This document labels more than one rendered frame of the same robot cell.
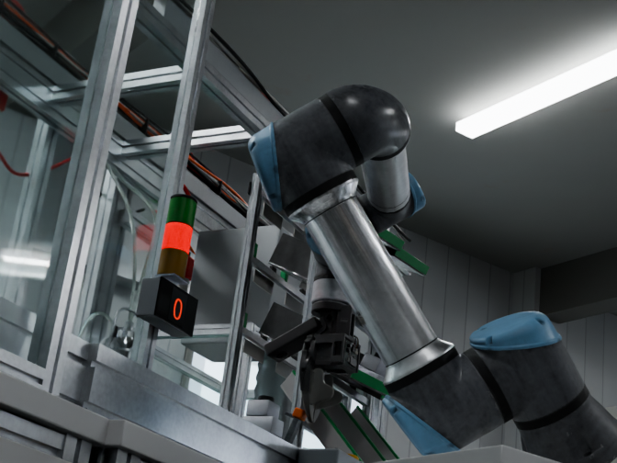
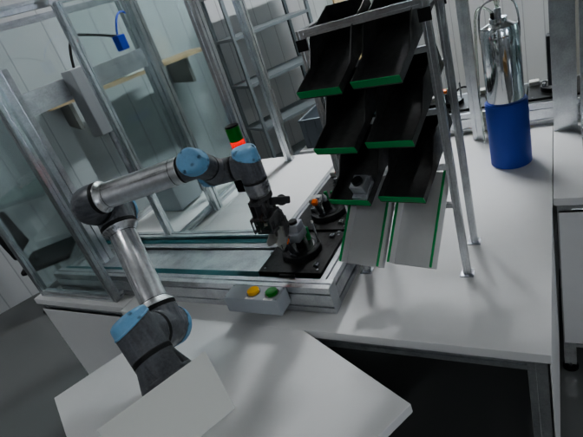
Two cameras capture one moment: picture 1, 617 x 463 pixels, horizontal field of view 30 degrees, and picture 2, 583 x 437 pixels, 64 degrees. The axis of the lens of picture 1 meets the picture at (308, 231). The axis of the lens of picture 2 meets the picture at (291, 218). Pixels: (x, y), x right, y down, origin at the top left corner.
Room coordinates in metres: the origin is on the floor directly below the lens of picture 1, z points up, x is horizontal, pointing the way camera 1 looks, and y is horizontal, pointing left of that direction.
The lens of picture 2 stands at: (2.19, -1.34, 1.79)
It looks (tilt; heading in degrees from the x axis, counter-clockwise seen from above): 26 degrees down; 96
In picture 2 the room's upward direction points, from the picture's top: 19 degrees counter-clockwise
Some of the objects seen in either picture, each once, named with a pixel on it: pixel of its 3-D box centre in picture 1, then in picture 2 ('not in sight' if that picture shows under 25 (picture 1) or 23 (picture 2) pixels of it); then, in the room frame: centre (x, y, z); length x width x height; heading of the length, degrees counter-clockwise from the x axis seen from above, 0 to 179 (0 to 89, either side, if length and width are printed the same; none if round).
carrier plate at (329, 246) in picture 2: not in sight; (303, 253); (2.05, 0.04, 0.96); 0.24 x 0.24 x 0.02; 61
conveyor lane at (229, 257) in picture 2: not in sight; (242, 259); (1.80, 0.20, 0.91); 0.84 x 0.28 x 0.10; 151
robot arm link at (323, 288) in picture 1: (332, 298); (258, 187); (2.00, -0.06, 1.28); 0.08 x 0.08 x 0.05
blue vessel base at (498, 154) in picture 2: not in sight; (508, 131); (2.97, 0.45, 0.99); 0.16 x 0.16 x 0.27
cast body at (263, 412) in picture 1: (258, 416); (296, 227); (2.06, 0.05, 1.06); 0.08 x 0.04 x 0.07; 61
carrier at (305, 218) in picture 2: not in sight; (325, 203); (2.18, 0.26, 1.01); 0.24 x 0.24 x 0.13; 61
